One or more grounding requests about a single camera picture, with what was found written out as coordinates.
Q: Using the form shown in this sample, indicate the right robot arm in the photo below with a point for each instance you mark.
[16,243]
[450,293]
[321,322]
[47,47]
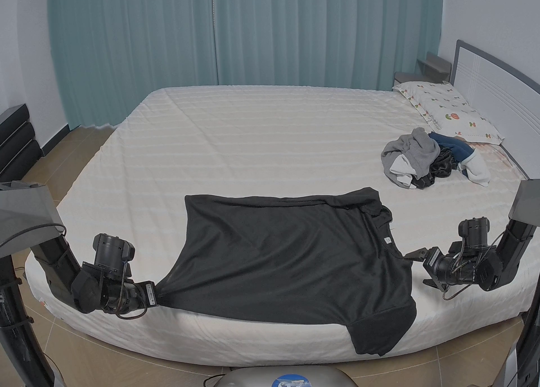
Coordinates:
[512,250]

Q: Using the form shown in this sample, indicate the pile of clothes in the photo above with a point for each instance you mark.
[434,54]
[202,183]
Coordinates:
[417,153]

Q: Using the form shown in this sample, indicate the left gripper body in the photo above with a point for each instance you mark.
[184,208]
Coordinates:
[137,294]

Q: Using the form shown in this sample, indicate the bed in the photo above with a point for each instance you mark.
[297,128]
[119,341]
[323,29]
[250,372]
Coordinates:
[253,145]

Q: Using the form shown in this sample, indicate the white printed pillow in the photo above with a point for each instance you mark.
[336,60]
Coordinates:
[447,107]

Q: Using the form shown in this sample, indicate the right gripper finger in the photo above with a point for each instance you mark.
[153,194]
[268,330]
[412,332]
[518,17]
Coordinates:
[434,284]
[419,253]

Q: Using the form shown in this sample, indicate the black chest of drawers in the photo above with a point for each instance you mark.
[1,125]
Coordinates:
[17,141]

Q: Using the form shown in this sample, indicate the grey bedside table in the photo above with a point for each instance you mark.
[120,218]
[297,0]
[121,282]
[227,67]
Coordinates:
[436,65]

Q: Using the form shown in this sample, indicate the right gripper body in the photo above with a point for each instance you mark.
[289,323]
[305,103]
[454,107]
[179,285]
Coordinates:
[443,267]

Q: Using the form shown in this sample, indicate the blue-green curtain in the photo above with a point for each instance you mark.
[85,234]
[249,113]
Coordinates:
[320,18]
[135,39]

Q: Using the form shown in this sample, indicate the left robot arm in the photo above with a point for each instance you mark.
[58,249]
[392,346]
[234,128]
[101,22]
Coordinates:
[55,263]

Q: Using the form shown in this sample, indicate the black T-shirt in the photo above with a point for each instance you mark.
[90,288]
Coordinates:
[274,259]

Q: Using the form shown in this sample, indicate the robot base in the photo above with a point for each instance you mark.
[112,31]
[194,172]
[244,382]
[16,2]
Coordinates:
[253,379]

